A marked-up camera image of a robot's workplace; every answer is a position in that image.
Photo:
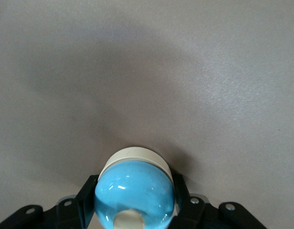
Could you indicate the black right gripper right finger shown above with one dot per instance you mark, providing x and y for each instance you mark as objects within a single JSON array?
[{"x": 197, "y": 212}]

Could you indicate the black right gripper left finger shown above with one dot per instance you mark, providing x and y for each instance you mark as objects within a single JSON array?
[{"x": 73, "y": 212}]

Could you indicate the blue call bell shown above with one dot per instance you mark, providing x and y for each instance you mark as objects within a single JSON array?
[{"x": 135, "y": 186}]

